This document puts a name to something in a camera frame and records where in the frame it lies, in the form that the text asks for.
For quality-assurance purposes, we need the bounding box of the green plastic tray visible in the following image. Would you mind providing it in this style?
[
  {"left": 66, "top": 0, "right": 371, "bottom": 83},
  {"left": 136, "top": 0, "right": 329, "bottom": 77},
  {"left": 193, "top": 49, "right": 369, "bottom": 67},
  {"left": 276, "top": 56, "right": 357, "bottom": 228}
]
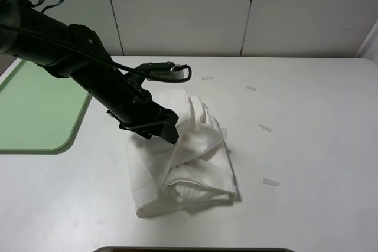
[{"left": 1, "top": 60, "right": 91, "bottom": 154}]

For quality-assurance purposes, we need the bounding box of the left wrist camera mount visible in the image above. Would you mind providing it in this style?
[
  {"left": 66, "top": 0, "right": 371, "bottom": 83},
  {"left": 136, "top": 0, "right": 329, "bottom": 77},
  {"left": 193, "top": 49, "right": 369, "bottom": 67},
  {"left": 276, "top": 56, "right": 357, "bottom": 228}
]
[{"left": 135, "top": 61, "right": 192, "bottom": 83}]

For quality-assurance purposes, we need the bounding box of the white short sleeve shirt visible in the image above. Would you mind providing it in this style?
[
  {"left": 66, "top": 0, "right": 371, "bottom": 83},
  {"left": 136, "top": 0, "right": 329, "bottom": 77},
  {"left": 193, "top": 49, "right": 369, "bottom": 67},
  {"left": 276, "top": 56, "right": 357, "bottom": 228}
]
[{"left": 124, "top": 89, "right": 237, "bottom": 218}]

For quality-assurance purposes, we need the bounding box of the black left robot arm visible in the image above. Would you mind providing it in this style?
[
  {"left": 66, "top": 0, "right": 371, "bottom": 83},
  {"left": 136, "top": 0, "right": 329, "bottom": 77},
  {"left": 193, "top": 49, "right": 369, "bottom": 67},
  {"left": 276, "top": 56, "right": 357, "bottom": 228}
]
[{"left": 1, "top": 0, "right": 179, "bottom": 144}]

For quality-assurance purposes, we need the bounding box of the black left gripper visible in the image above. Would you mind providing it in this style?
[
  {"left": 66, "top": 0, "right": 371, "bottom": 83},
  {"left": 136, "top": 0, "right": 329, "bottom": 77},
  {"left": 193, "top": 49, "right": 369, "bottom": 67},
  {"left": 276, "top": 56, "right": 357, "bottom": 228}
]
[{"left": 107, "top": 86, "right": 179, "bottom": 145}]

